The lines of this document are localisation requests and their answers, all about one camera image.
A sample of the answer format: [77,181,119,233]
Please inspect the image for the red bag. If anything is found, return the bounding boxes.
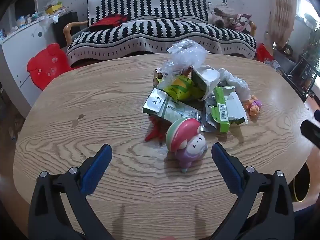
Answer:
[256,43,274,63]

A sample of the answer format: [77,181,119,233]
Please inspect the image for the black speaker cabinet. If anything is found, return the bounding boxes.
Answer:
[52,12,80,49]

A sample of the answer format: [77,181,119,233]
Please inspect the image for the black gold-rimmed trash bin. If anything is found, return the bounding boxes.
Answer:
[291,162,311,203]

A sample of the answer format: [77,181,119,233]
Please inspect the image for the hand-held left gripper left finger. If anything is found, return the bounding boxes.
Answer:
[27,144,113,240]

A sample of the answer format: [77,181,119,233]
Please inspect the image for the green potted plant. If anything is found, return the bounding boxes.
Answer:
[296,12,320,80]

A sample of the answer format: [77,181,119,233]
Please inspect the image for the clear crumpled plastic bag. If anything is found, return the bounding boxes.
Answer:
[161,39,209,85]

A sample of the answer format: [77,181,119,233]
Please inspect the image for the green barcode box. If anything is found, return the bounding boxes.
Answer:
[211,86,248,133]

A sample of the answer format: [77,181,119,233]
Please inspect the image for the yellow green snack packet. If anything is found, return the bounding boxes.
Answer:
[157,76,204,103]

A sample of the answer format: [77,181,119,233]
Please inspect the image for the red bear-shaped chair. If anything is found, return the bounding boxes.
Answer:
[26,43,73,91]

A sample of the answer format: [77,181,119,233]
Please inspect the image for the person's dark blue trousers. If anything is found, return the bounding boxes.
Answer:
[294,204,319,240]

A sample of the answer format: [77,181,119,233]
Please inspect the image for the red plastic toy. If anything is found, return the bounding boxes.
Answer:
[145,115,168,142]

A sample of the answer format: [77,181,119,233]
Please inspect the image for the scattered papers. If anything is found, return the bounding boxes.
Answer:
[264,59,282,69]

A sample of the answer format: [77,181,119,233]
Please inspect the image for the beige patterned curtain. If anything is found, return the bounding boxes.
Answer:
[266,0,298,50]

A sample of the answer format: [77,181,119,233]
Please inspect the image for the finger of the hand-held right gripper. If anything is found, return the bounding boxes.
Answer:
[300,120,320,149]

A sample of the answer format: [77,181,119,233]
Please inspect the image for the small brown box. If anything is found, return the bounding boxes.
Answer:
[154,67,164,85]

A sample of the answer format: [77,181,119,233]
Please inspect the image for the pile of household clutter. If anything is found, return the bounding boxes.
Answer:
[0,1,69,38]

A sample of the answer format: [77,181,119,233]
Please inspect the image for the white cabinet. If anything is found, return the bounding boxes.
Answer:
[0,14,73,118]

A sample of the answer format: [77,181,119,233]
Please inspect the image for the torn white green carton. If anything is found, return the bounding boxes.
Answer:
[191,65,222,100]

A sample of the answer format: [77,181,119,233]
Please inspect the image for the pink mushroom squishy toy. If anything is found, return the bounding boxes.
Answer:
[165,118,208,173]

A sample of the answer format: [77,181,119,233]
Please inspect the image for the red cushion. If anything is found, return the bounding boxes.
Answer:
[88,14,129,32]

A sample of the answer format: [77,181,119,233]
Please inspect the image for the black white striped sofa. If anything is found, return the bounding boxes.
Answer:
[65,0,257,67]

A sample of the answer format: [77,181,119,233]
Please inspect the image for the pink printed cushion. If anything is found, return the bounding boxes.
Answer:
[231,13,252,32]

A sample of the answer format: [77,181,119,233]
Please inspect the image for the small pink doll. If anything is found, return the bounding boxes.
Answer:
[242,95,262,117]

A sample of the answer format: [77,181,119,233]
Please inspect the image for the silver foil wrapper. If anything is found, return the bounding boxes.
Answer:
[199,97,220,132]

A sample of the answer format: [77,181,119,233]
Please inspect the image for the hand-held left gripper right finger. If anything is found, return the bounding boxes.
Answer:
[211,142,295,240]

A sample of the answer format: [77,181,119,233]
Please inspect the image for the white crumpled plastic bag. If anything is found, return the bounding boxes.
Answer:
[217,68,251,100]

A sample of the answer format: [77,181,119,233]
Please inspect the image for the beige plush toy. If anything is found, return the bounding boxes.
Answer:
[207,4,238,28]

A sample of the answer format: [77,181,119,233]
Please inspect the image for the black low table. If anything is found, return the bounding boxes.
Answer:
[285,54,320,100]

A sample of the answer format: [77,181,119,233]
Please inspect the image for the green white cigarette box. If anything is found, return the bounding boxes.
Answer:
[142,88,168,117]

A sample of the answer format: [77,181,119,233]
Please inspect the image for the white printed carton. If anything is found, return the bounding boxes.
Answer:
[160,97,200,124]

